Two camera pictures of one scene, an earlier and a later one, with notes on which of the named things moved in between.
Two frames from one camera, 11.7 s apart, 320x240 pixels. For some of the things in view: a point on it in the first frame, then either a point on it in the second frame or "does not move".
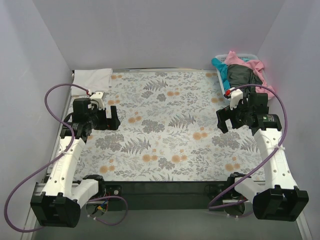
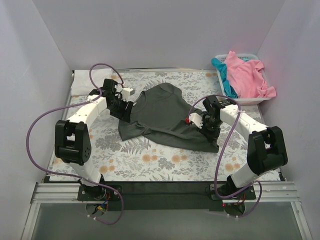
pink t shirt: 257,68 does not move
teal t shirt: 224,72 does not move
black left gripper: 108,120 -> 125,110
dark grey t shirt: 240,75 -> 160,111
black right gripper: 229,117 -> 210,133
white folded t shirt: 94,79 does not move
